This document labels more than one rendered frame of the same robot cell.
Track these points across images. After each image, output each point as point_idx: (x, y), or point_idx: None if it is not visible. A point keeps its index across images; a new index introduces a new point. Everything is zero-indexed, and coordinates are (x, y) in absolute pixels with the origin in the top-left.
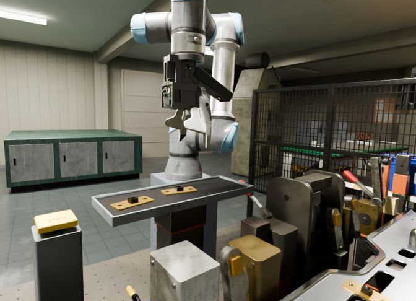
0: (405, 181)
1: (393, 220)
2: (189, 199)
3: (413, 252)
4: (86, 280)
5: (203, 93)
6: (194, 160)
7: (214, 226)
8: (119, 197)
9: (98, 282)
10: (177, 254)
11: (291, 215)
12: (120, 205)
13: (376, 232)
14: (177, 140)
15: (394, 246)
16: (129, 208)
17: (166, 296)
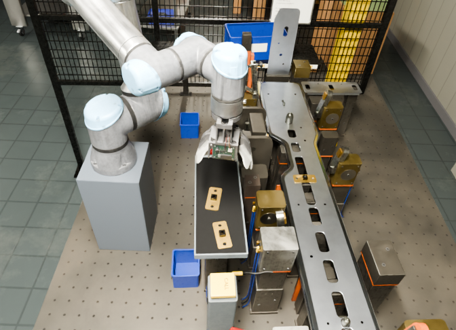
0: (249, 56)
1: (262, 102)
2: (235, 201)
3: (292, 130)
4: (70, 311)
5: (242, 133)
6: (129, 142)
7: (153, 180)
8: (201, 237)
9: (83, 301)
10: (273, 238)
11: (257, 157)
12: (222, 243)
13: (268, 123)
14: (113, 136)
15: (283, 131)
16: (231, 240)
17: (283, 258)
